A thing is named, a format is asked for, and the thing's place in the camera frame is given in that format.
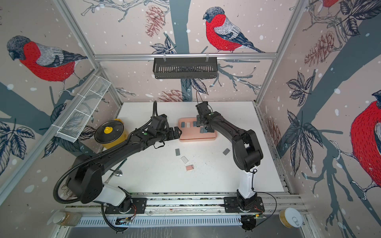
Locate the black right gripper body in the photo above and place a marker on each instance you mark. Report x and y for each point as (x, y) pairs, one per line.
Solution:
(200, 119)

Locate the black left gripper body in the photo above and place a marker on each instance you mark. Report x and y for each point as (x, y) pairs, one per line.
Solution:
(161, 137)

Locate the pink plastic storage tray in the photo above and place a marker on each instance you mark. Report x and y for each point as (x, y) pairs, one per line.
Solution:
(193, 134)

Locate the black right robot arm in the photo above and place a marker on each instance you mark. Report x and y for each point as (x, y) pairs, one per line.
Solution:
(246, 150)

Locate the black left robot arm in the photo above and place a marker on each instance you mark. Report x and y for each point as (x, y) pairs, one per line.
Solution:
(84, 178)

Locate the pink eraser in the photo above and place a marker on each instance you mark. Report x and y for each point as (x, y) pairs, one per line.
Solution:
(189, 167)

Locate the yellow electric cooking pot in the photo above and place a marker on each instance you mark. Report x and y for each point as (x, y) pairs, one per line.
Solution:
(111, 133)

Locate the glass jar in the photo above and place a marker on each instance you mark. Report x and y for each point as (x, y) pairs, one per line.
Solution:
(65, 218)

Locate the yellow tape roll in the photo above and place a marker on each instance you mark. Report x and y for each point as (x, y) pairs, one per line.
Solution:
(291, 218)

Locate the black hanging wire basket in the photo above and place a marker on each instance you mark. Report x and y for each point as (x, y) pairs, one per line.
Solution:
(185, 68)

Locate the green handled fork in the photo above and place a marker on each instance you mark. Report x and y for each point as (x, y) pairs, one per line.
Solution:
(117, 168)

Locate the white wire mesh shelf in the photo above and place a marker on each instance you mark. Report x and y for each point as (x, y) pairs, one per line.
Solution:
(83, 107)

